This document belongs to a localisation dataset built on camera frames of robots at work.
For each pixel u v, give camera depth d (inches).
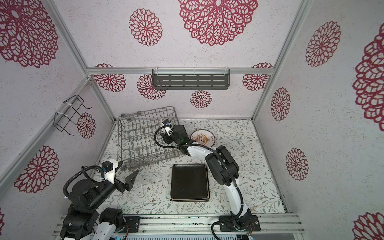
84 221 18.3
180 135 29.5
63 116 29.2
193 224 29.6
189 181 32.9
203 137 42.1
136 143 41.3
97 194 20.8
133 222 29.3
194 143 28.7
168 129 32.4
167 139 33.3
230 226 28.8
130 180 23.5
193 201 32.0
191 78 37.0
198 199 30.1
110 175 21.6
